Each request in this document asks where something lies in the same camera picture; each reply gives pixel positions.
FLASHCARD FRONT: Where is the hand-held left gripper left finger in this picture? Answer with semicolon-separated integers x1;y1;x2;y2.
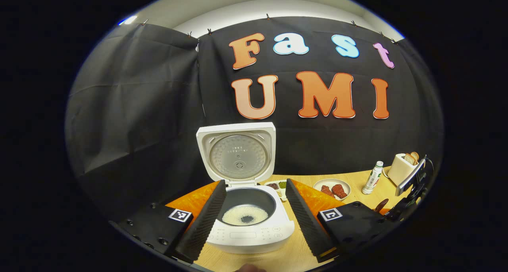
109;180;227;264

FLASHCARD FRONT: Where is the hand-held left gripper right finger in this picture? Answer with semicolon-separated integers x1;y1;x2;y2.
285;179;394;264

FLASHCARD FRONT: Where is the ring of white rice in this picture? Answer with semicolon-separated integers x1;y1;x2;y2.
221;205;268;226

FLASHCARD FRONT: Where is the white rice cooker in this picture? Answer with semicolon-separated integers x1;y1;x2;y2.
196;122;295;254

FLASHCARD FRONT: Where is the white toaster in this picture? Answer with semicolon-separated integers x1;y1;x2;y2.
387;153;420;186

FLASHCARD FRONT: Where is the white drink bottle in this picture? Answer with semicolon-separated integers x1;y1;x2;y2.
362;161;384;195

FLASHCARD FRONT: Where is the small white seasoning dish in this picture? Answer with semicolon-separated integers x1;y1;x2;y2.
264;179;288;202

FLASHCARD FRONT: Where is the round white plate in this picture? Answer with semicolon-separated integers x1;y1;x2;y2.
313;179;351;202

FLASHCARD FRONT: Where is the black backdrop cloth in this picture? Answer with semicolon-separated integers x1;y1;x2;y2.
65;17;444;225

